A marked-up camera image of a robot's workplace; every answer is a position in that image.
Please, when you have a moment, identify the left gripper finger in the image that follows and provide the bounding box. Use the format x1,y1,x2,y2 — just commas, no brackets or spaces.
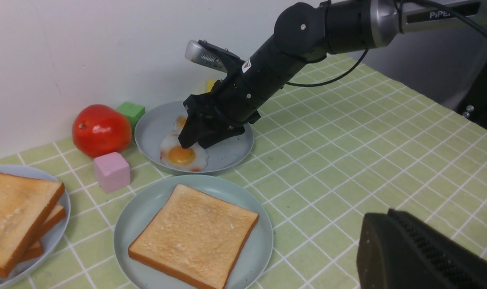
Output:
357,208,487,289

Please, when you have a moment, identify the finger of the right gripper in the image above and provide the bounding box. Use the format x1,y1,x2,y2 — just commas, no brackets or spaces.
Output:
178,115,205,149
197,127,245,149

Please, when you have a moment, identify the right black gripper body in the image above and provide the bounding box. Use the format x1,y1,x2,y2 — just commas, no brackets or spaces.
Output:
183,76,268,132

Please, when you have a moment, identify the fried egg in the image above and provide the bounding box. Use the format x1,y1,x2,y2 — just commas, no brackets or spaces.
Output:
159,130,209,172
174,115,187,131

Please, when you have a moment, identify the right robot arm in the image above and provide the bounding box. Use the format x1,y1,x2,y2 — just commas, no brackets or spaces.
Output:
179,0,487,149

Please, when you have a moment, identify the yellow cube block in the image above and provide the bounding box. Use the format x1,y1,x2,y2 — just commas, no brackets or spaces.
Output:
206,79,217,93

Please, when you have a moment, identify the grey egg plate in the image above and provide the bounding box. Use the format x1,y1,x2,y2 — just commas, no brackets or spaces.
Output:
134,101,255,176

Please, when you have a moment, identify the green cube block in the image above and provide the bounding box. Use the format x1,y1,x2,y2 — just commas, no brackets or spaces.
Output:
116,101,146,131

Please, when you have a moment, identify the teal front plate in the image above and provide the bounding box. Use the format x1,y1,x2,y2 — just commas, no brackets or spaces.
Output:
113,174,274,289

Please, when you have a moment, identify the pink cube block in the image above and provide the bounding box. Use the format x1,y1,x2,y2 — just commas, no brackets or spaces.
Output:
94,152,131,193

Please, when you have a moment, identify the red tomato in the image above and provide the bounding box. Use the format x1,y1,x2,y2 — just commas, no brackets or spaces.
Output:
71,104,132,159

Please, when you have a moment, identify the blue bread plate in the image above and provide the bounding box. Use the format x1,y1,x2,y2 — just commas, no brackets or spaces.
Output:
0,165,71,289

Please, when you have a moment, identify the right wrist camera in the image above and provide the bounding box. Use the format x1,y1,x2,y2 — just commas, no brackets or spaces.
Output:
185,40,245,73

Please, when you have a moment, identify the right black cable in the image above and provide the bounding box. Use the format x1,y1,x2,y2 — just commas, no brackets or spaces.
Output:
285,0,487,88

